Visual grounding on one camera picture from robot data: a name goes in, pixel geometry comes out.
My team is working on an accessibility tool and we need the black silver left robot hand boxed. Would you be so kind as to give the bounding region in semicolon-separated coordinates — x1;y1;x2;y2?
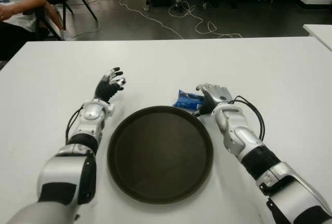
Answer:
93;66;127;103

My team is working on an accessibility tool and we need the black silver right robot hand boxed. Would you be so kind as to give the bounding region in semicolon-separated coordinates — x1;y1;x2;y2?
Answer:
194;83;233;117

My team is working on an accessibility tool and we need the blue Oreo cookie packet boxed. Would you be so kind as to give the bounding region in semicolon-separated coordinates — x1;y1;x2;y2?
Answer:
172;89;205;110

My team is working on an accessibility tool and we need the round dark brown tray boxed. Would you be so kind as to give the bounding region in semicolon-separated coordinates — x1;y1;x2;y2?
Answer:
107;105;214;205

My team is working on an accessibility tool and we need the bare leg with white shoe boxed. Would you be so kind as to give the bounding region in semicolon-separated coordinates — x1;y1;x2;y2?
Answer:
41;0;71;40

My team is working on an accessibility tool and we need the white side table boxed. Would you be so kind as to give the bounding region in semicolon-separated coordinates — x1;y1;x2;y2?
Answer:
302;23;332;47

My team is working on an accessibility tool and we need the seated person in white shirt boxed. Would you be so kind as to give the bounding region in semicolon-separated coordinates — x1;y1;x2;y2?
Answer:
0;0;49;61

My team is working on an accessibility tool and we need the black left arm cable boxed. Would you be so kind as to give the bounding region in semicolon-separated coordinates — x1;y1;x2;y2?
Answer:
64;107;84;144

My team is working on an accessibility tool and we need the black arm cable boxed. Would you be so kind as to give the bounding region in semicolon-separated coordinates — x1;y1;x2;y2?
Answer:
228;95;266;142
64;107;84;144

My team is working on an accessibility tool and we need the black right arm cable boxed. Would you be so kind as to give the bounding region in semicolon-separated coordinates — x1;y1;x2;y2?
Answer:
228;95;266;142

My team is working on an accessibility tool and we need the white floor cable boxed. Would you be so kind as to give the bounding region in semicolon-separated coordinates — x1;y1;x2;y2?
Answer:
114;0;184;40
168;0;244;39

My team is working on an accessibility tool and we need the grey floor cable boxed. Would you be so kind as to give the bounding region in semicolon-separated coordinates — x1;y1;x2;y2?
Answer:
70;19;104;40

